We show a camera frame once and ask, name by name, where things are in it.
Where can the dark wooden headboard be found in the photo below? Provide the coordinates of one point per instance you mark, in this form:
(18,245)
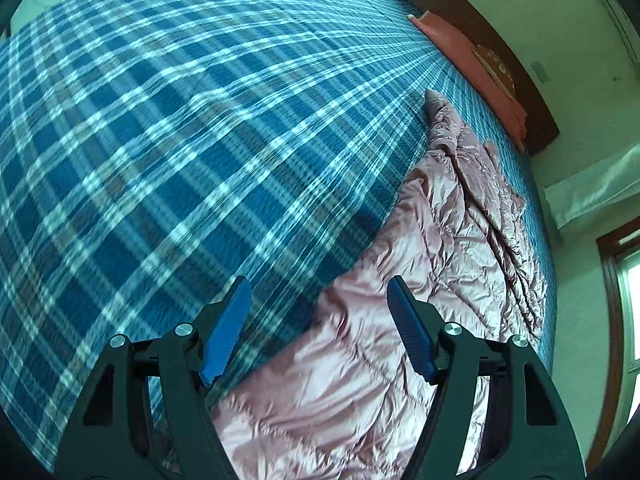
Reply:
(480,17)

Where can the white curtain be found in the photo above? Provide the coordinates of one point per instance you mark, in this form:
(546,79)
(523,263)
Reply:
(590,190)

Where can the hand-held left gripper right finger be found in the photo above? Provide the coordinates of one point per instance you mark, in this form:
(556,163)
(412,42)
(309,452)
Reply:
(410,327)

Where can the wooden framed window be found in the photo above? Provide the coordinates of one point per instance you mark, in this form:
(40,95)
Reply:
(609,310)

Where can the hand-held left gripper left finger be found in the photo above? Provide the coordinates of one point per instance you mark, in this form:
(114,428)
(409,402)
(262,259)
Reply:
(227,327)

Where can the wall switch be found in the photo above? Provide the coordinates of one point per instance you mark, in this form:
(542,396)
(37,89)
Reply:
(541,70)

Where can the blue plaid bed sheet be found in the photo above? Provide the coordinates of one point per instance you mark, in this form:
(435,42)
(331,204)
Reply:
(150,160)

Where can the pink puffer jacket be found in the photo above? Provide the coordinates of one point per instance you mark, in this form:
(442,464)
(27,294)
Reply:
(350,360)

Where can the pink pillow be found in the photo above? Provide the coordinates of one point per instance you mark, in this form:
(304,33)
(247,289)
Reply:
(450,45)

